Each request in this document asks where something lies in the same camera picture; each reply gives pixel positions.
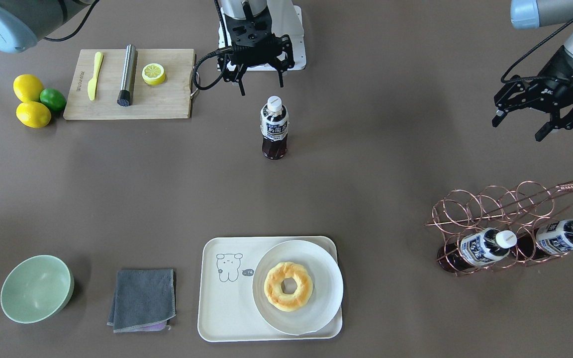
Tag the yellow plastic knife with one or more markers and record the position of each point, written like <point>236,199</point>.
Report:
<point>92,84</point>

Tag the grey folded cloth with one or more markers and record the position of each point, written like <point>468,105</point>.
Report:
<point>143,301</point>

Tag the tea bottle slot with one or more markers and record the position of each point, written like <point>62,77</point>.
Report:
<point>548,241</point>
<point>477,250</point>

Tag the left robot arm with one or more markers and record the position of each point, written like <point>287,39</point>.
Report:
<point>527,14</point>

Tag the white plate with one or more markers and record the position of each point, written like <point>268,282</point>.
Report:
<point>327,295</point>

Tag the beige serving tray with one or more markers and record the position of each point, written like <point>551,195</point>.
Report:
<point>232,306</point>

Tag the yellow lemon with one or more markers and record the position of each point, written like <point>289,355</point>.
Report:
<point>33,114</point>
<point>28,88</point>

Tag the tea bottle front slot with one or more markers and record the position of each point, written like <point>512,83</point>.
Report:
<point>477,250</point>

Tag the wooden cutting board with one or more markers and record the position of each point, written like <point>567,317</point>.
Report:
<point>170,100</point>

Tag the steel muddler black tip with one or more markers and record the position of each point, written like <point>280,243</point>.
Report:
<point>128,77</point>

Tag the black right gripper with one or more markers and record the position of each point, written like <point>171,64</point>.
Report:
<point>286,48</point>

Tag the copper wire bottle rack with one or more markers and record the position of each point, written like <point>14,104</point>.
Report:
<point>522,210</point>

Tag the tea bottle rear slot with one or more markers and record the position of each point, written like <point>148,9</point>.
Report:
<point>548,241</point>

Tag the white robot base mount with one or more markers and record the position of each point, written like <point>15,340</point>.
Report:
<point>286,19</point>

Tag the glazed donut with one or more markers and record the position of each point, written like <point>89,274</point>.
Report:
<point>288,286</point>

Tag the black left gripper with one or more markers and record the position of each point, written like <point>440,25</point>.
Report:
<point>569,74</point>

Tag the green lime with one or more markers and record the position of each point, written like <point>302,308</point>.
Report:
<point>53,99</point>

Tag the green bowl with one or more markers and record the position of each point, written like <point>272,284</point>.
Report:
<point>36,289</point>

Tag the half lemon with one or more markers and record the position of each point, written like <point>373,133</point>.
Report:
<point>153,74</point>

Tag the tea bottle dark liquid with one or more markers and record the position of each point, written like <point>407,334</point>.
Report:
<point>274,128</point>

